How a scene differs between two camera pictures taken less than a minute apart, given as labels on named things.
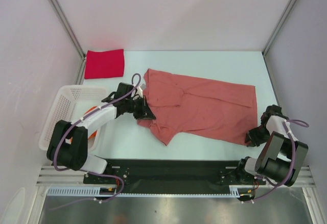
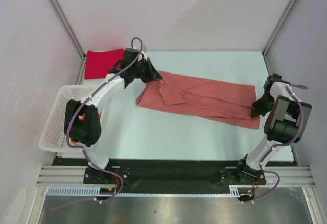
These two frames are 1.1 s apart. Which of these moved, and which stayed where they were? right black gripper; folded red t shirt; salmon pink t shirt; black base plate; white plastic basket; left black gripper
Moved: salmon pink t shirt; right black gripper; left black gripper
Stayed: black base plate; folded red t shirt; white plastic basket
